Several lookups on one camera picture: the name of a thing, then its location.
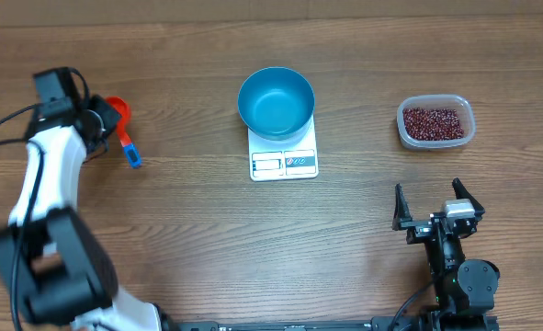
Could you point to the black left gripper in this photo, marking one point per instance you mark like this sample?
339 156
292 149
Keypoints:
111 117

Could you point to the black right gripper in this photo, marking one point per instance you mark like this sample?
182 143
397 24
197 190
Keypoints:
419 229

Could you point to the red measuring scoop blue handle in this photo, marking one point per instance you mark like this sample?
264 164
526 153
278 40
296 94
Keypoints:
130 150

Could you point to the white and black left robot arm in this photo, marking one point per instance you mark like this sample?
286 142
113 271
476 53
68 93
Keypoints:
54 269

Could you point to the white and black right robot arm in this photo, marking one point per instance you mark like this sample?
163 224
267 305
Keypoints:
464 288

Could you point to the white digital kitchen scale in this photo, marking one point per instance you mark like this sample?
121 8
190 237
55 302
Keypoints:
294 158

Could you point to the blue metal bowl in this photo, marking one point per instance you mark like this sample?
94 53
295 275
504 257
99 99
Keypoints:
276 103

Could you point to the red beans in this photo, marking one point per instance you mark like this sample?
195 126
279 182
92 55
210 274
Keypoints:
432 124

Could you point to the clear plastic container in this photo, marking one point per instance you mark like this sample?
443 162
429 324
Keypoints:
460 104

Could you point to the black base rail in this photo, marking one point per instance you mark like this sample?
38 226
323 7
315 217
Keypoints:
378 323

